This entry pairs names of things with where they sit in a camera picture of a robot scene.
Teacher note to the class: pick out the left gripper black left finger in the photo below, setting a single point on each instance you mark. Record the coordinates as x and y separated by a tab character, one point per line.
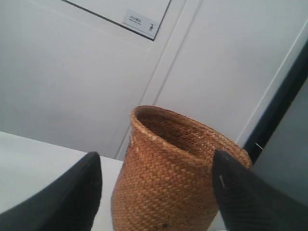
70	203

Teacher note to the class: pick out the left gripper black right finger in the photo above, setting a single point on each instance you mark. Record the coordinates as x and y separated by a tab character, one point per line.
248	203

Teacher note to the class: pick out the brown woven wicker basket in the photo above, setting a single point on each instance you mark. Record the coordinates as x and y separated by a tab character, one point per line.
165	183

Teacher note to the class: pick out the white warning sign sticker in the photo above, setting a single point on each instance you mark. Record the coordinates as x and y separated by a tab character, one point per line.
141	24

